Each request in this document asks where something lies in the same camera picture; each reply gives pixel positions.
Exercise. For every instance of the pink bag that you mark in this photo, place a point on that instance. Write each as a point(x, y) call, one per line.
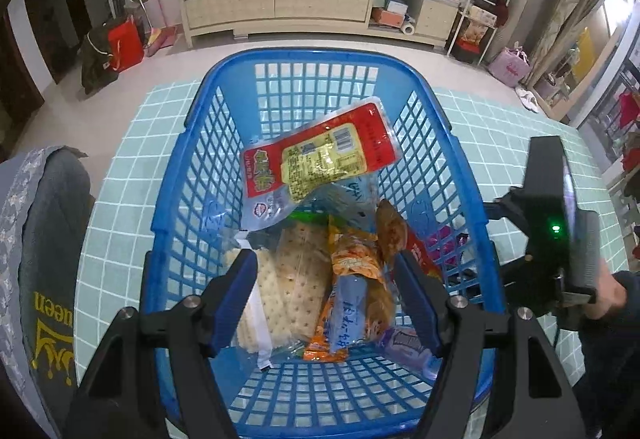
point(509, 66)

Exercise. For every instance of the dark bag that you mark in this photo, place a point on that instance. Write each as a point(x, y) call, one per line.
point(97, 61)

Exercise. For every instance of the wooden drying rack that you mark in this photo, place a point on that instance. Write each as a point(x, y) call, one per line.
point(625, 154)

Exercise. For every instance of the broom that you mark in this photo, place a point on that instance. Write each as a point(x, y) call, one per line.
point(160, 31)

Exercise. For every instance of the orange and blue snack packet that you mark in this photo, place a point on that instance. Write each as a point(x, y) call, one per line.
point(350, 304)

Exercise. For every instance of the purple gum pack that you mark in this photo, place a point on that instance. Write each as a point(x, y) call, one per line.
point(407, 349)

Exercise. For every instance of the cream TV cabinet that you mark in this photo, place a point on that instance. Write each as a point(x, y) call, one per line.
point(300, 9)

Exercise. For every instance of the green-edged cracker packet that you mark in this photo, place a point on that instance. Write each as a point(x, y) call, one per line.
point(305, 279)

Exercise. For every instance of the clear blue snack bag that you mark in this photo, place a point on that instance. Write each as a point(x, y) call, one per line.
point(350, 196)

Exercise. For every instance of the patterned curtain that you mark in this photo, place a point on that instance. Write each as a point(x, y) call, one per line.
point(565, 4)

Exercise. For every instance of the white slippers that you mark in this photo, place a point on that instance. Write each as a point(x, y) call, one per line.
point(527, 100)

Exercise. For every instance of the blue plastic basket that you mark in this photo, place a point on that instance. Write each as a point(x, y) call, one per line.
point(320, 84)

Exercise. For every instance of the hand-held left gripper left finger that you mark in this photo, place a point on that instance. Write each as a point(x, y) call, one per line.
point(230, 306)

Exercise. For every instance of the teal checked tablecloth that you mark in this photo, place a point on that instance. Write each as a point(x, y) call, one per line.
point(120, 199)

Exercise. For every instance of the red and yellow snack packet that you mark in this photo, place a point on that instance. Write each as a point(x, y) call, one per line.
point(320, 154)

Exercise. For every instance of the person's right hand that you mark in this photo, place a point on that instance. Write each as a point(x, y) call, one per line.
point(610, 291)

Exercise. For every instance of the person's right forearm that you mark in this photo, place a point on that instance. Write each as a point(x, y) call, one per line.
point(610, 359)

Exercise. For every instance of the clear cracker packet white label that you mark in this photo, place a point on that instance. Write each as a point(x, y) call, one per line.
point(252, 314)

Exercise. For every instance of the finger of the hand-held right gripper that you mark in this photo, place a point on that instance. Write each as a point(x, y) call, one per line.
point(505, 213)
point(517, 281)

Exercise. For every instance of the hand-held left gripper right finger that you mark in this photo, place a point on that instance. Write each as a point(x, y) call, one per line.
point(420, 306)

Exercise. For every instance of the red garment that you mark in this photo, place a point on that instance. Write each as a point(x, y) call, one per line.
point(629, 111)

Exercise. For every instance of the red bag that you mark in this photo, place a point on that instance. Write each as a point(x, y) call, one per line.
point(125, 44)

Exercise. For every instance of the dark purple snack packet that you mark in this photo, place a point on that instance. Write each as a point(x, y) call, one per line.
point(446, 239)

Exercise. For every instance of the red chips packet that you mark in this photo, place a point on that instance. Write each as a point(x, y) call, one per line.
point(420, 256)

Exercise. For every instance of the white paper roll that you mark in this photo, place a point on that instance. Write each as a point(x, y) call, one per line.
point(408, 28)

